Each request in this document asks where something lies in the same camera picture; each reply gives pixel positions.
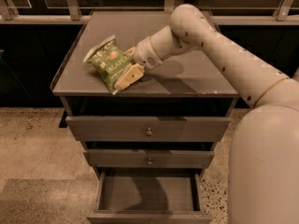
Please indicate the grey open bottom drawer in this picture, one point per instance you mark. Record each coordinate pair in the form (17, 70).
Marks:
(149, 197)

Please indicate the grey top drawer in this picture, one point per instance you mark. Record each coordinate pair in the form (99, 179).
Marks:
(147, 129)

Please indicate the grey drawer cabinet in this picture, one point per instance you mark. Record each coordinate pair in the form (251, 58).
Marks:
(188, 85)

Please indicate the green jalapeno chip bag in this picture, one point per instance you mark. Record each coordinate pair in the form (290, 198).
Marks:
(109, 62)

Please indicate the metal window railing frame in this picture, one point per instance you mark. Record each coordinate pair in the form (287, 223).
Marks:
(222, 12)

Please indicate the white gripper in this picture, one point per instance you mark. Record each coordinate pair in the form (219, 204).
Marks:
(144, 55)

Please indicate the grey middle drawer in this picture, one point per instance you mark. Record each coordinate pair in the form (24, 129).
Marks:
(127, 158)

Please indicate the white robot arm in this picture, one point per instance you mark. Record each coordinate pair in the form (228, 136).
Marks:
(263, 179)

